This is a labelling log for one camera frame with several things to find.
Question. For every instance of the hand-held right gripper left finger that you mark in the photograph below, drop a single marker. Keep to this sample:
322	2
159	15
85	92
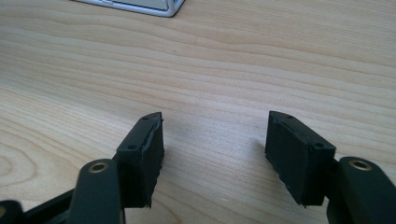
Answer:
140	161

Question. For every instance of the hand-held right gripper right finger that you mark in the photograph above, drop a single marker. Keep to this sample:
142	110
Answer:
299	161

